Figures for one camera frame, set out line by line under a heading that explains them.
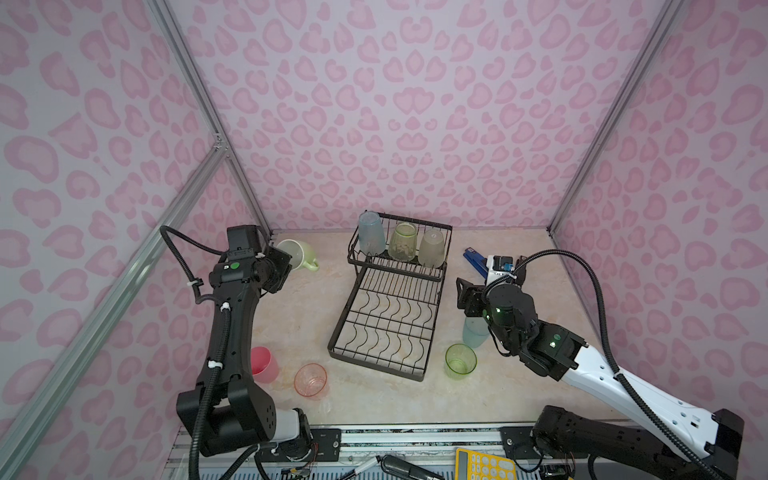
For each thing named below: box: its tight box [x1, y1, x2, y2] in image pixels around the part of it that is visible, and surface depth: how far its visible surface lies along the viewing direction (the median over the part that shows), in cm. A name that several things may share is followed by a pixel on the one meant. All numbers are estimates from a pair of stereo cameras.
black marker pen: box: [337, 454, 445, 480], surface depth 70 cm
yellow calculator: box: [455, 448, 517, 480], surface depth 70 cm
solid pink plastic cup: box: [251, 346, 279, 383], surface depth 81 cm
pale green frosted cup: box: [418, 228, 445, 269], surface depth 82 cm
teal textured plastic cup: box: [358, 210, 386, 256], surface depth 87 cm
